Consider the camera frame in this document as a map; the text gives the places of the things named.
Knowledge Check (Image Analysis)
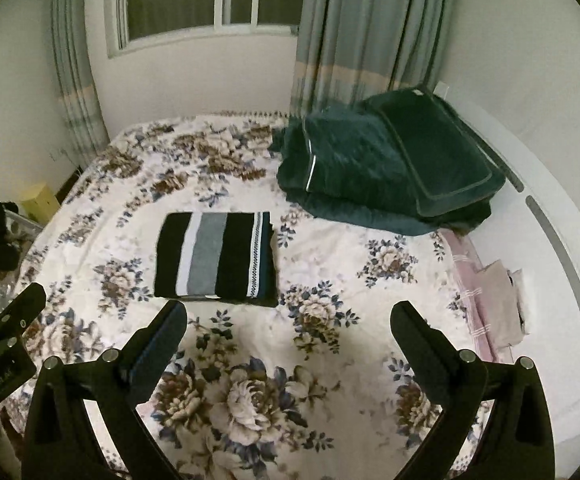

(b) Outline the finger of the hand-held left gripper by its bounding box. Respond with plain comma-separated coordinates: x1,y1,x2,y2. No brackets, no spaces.
0,282,48,337

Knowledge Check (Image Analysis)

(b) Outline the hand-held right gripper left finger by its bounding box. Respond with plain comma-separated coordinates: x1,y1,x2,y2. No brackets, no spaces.
22,300,189,480

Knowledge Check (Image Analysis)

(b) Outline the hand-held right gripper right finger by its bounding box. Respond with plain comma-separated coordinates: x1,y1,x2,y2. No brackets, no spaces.
390,300,556,480

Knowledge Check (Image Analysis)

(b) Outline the black striped knit sweater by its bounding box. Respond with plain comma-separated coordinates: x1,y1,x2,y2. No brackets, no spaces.
153,211,279,308

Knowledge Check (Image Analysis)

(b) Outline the black plush toy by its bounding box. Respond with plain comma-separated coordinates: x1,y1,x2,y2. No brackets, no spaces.
0,199,22,278

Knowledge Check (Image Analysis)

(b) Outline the glass side table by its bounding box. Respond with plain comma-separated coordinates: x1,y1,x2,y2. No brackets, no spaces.
0,207,46,311

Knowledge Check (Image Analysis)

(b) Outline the pink striped cloth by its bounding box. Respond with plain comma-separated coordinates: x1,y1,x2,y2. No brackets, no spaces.
438,229,503,362

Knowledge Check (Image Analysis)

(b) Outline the beige folded cloth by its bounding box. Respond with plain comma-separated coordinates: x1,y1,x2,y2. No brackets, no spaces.
477,259,521,350

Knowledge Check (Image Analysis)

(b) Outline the yellow box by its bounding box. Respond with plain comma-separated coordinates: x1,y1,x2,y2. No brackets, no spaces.
19,182,62,225

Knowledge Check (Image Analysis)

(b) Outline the floral bed sheet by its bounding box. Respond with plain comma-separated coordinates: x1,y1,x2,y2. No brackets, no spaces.
0,110,500,480

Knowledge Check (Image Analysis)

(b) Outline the dark green blanket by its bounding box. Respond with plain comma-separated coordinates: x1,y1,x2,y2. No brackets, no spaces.
269,102,493,237

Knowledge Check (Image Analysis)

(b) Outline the dark green pillow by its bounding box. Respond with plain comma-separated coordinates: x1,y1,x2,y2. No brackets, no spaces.
359,82,508,221

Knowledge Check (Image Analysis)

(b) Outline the white bed headboard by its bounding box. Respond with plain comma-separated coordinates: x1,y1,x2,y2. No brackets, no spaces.
432,92,580,378

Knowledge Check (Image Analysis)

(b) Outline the grey striped curtain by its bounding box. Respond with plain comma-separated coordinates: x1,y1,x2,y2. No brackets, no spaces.
289,0,459,122
49,0,112,163

